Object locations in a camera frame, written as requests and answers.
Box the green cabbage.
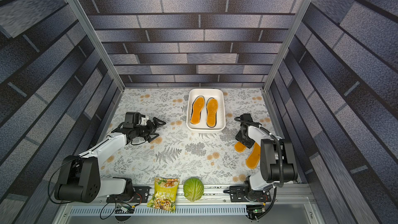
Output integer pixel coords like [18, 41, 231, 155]
[183, 177, 204, 202]

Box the aluminium front rail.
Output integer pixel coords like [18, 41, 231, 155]
[53, 184, 324, 224]

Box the green yellow snack bag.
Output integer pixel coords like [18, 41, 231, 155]
[147, 177, 180, 213]

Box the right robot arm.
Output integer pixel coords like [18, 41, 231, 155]
[234, 114, 298, 191]

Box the orange insole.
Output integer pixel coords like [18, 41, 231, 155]
[246, 143, 261, 170]
[190, 95, 205, 124]
[234, 142, 247, 153]
[206, 97, 218, 128]

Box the white plastic storage box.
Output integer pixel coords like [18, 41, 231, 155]
[186, 88, 226, 133]

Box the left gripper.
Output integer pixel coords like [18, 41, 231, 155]
[134, 117, 167, 141]

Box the floral table cloth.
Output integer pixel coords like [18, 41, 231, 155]
[99, 88, 273, 185]

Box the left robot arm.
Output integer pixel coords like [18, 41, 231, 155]
[54, 112, 166, 203]

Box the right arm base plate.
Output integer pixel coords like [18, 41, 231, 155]
[223, 185, 272, 203]

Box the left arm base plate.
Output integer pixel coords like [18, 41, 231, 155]
[106, 186, 151, 204]

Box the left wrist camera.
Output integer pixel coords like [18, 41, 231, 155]
[140, 115, 149, 126]

